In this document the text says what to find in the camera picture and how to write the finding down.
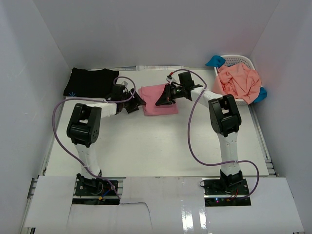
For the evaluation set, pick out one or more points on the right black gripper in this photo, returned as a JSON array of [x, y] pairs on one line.
[[166, 97]]

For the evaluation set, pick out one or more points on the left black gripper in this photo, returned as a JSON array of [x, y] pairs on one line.
[[136, 101]]

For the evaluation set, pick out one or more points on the black t shirt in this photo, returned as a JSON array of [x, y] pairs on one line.
[[90, 84]]

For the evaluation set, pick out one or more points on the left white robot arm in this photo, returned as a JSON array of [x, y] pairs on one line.
[[84, 126]]

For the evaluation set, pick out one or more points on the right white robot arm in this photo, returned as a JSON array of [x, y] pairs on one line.
[[225, 120]]

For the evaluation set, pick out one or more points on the white paper sheets at back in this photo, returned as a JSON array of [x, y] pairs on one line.
[[148, 67]]

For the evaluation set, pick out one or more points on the blue t shirt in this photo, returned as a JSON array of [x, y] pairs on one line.
[[217, 62]]

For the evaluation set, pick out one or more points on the salmon orange t shirt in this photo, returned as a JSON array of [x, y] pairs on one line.
[[239, 81]]

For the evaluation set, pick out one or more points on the white perforated laundry basket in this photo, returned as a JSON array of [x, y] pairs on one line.
[[231, 60]]

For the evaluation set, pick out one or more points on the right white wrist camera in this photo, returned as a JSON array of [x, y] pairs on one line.
[[170, 79]]

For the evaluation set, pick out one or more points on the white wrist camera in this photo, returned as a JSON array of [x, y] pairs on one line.
[[170, 79], [124, 83]]

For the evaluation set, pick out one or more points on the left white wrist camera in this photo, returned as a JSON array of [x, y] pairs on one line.
[[124, 83]]

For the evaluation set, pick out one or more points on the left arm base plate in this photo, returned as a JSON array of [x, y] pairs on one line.
[[94, 191]]

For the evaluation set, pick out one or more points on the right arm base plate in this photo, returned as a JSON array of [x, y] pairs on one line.
[[216, 194]]

